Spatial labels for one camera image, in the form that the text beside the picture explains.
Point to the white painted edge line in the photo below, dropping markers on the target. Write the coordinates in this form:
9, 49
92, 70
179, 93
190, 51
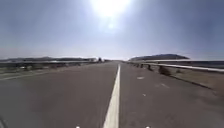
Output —
114, 103

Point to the dark hill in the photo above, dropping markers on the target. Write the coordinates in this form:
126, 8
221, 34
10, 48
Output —
160, 57

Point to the grey asphalt road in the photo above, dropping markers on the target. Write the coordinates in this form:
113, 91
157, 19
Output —
60, 100

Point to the low distant hills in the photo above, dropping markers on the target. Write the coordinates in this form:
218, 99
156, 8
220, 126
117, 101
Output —
46, 58

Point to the metal guardrail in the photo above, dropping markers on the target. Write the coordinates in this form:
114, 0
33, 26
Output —
43, 62
186, 66

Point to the pale painted line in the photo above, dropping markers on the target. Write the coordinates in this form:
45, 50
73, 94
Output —
23, 75

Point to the sandy gravel verge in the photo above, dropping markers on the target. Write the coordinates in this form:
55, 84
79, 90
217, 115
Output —
203, 78

